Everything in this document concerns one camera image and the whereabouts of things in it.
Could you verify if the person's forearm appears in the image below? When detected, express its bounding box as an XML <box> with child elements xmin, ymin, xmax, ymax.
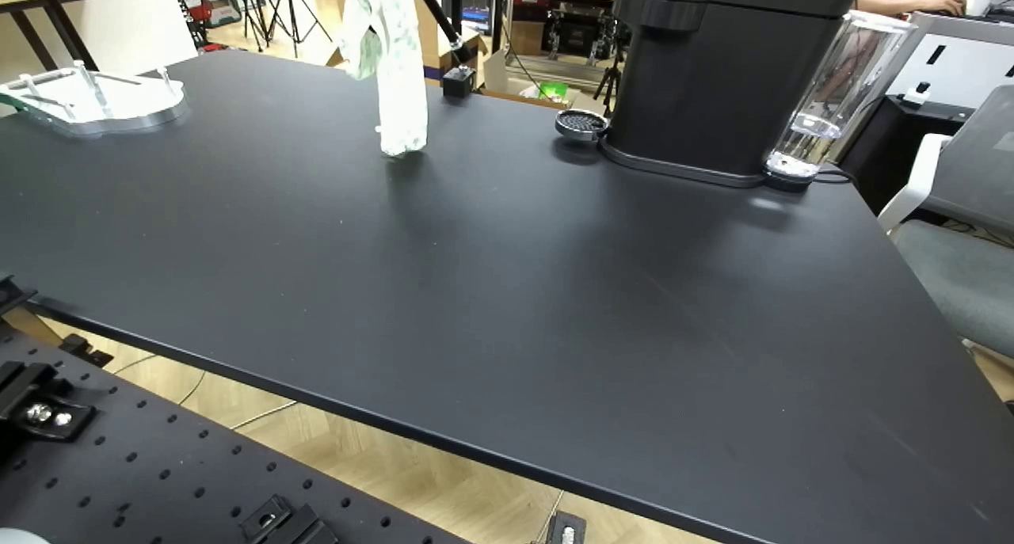
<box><xmin>854</xmin><ymin>0</ymin><xmax>969</xmax><ymax>19</ymax></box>

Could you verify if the white cloth with green print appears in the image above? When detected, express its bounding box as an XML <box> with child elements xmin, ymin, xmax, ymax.
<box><xmin>339</xmin><ymin>0</ymin><xmax>429</xmax><ymax>158</ymax></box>

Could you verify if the round metal drip tray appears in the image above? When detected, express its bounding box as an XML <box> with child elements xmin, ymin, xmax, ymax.
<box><xmin>555</xmin><ymin>108</ymin><xmax>609</xmax><ymax>143</ymax></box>

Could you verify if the cardboard box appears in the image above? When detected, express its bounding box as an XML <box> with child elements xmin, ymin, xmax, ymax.
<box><xmin>482</xmin><ymin>49</ymin><xmax>604</xmax><ymax>111</ymax></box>

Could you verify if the black tripod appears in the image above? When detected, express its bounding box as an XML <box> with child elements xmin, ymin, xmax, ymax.
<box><xmin>593</xmin><ymin>21</ymin><xmax>628</xmax><ymax>119</ymax></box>

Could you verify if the black coffee machine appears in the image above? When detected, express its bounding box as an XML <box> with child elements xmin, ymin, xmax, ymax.
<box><xmin>555</xmin><ymin>0</ymin><xmax>920</xmax><ymax>193</ymax></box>

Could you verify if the group of black tripods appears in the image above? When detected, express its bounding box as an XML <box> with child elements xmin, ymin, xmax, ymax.
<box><xmin>232</xmin><ymin>0</ymin><xmax>334</xmax><ymax>59</ymax></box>

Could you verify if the clear water tank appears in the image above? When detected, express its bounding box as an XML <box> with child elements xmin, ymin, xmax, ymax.
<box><xmin>764</xmin><ymin>10</ymin><xmax>920</xmax><ymax>193</ymax></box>

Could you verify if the red and green tool case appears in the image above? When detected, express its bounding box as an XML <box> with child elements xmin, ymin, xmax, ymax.
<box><xmin>177</xmin><ymin>0</ymin><xmax>243</xmax><ymax>30</ymax></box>

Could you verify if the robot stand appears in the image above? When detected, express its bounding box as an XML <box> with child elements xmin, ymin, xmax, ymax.
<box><xmin>0</xmin><ymin>316</ymin><xmax>470</xmax><ymax>544</ymax></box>

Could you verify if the black cabinet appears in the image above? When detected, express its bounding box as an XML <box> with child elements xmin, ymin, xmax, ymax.
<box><xmin>840</xmin><ymin>93</ymin><xmax>977</xmax><ymax>215</ymax></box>

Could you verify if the clear acrylic peg rack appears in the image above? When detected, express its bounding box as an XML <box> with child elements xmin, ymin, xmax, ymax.
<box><xmin>0</xmin><ymin>59</ymin><xmax>188</xmax><ymax>138</ymax></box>

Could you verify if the grey office chair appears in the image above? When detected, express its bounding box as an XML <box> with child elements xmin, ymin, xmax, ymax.
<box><xmin>875</xmin><ymin>85</ymin><xmax>1014</xmax><ymax>363</ymax></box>

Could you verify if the black clamp with silver bolts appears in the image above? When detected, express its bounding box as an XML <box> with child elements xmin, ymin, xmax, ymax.
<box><xmin>0</xmin><ymin>360</ymin><xmax>97</xmax><ymax>451</ymax></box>

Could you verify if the black floor bracket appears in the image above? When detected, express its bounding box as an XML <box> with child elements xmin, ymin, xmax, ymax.
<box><xmin>545</xmin><ymin>511</ymin><xmax>588</xmax><ymax>544</ymax></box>

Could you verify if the white cable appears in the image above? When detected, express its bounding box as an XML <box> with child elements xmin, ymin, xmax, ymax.
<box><xmin>109</xmin><ymin>352</ymin><xmax>299</xmax><ymax>432</ymax></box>

